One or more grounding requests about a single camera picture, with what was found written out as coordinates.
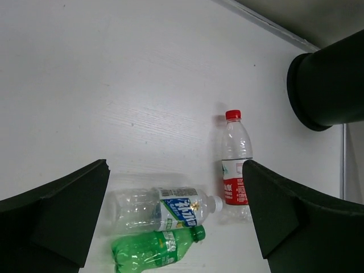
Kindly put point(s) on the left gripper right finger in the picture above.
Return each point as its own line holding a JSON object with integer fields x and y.
{"x": 300, "y": 229}

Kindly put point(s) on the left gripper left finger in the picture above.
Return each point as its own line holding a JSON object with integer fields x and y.
{"x": 50, "y": 228}

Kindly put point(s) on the black cylindrical bin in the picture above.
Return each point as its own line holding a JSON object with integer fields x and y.
{"x": 325, "y": 88}

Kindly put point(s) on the green plastic bottle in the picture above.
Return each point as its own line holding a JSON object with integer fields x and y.
{"x": 156, "y": 249}

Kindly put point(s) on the clear bottle red label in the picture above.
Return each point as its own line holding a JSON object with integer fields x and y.
{"x": 236, "y": 148}

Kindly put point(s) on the clear bottle blue white label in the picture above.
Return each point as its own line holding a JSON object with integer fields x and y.
{"x": 160, "y": 209}

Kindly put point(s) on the right aluminium rail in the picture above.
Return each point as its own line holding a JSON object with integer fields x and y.
{"x": 343, "y": 162}

